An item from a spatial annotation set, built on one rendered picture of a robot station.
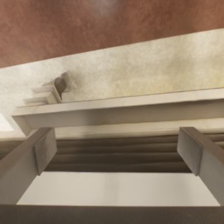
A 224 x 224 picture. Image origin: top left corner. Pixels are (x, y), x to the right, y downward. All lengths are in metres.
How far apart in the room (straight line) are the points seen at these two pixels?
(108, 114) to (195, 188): 0.51
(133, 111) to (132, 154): 0.16
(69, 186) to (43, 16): 0.88
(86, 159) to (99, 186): 0.45
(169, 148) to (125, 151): 0.15
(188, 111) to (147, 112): 0.15
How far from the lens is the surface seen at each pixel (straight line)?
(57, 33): 0.98
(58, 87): 0.98
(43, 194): 0.21
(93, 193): 0.19
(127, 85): 1.01
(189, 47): 0.95
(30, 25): 1.04
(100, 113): 0.66
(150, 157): 0.59
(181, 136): 0.17
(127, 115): 0.65
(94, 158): 0.62
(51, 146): 0.16
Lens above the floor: 0.87
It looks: 50 degrees down
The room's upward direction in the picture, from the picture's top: 168 degrees counter-clockwise
